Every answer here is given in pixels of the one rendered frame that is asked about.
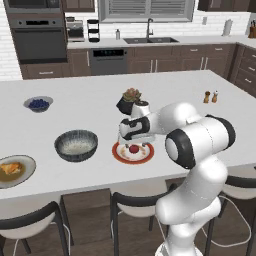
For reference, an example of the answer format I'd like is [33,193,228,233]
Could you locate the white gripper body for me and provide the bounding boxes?
[117,133,157,146]

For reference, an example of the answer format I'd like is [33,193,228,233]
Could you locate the dark grey speckled bowl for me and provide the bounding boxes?
[54,129,99,163]

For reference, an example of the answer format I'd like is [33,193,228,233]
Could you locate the small grey bowl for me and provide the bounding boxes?
[23,95,54,114]

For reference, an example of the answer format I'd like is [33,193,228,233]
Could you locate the orange chicken drumstick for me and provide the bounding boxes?
[0,161,24,176]

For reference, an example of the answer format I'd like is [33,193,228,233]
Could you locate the red rimmed white plate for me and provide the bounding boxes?
[111,140,156,166]

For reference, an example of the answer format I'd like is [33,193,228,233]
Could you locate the succulent in black pot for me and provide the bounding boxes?
[115,87,143,116]

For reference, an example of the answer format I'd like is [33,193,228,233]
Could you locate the steel dishwasher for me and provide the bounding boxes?
[88,48,129,77]

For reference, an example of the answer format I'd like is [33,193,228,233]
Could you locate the brown base cupboards long run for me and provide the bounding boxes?
[127,43,238,75]

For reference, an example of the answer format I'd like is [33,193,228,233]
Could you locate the brown cupboards beside oven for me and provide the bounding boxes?
[19,48,92,81]

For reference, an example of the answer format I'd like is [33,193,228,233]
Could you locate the blueberries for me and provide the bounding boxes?
[28,98,50,111]

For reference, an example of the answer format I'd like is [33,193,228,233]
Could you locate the dark sink basin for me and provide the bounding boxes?
[122,36,180,45]

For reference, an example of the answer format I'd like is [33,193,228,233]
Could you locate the grey plate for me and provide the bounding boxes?
[0,154,37,190]

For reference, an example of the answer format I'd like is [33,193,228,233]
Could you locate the black sink tap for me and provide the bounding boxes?
[145,17,155,40]

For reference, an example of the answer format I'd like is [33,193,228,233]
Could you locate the black tiered stand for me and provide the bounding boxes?
[86,18,101,44]

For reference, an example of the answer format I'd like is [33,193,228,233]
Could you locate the silver coffee machine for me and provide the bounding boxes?
[65,16,86,43]

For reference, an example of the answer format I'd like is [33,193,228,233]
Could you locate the brown drawer cupboards run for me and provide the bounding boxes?
[227,44,256,98]

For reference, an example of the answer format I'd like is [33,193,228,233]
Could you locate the window with grey blinds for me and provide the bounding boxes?
[97,0,196,24]

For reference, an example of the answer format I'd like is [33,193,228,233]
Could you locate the brown knife block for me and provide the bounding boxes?
[247,19,256,39]

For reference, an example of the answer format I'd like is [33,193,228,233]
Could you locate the steel microwave oven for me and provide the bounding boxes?
[3,0,63,15]

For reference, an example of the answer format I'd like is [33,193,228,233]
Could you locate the white chair with black frame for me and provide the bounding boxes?
[203,174,256,256]
[110,182,178,256]
[0,200,72,256]

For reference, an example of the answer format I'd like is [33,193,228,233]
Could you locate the steel wall oven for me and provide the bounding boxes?
[7,13,69,65]

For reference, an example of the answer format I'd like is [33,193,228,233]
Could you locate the brown wall cupboard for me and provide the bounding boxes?
[196,0,256,14]
[61,0,96,14]

